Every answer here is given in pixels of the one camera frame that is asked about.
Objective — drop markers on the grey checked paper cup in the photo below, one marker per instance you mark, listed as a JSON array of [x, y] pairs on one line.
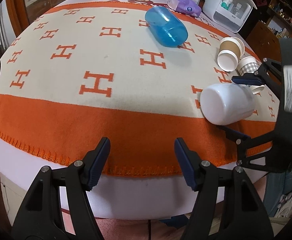
[[249, 64]]

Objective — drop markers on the white storage box with bottles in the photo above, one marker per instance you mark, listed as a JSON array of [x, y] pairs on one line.
[[230, 14]]

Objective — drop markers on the blue plastic cup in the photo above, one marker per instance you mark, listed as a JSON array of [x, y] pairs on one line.
[[166, 28]]

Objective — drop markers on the white ceramic cup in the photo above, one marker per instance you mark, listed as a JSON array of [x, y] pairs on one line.
[[225, 103]]

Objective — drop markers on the orange and cream H blanket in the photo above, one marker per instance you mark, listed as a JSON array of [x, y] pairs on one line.
[[111, 84]]

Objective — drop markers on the wooden shelf with items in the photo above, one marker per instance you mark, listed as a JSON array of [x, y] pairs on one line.
[[273, 25]]

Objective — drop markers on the brown sleeve paper cup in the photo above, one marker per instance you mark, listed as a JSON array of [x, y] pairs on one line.
[[230, 51]]

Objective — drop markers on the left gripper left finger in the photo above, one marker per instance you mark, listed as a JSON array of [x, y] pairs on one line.
[[40, 215]]

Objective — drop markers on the purple tissue pack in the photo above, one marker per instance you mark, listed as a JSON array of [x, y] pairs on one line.
[[188, 7]]

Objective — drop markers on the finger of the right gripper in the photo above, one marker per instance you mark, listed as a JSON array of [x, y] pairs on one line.
[[244, 143], [268, 73]]

